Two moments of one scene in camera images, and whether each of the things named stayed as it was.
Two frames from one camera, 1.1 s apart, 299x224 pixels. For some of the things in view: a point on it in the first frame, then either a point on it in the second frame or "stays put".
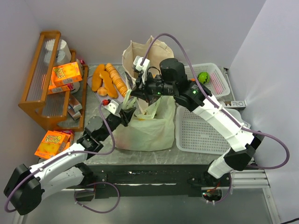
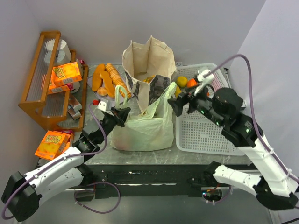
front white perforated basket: [195, 134] stays put
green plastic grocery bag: [151, 129] stays put
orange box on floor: [53, 143] stays put
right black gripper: [142, 87] to [189, 100]
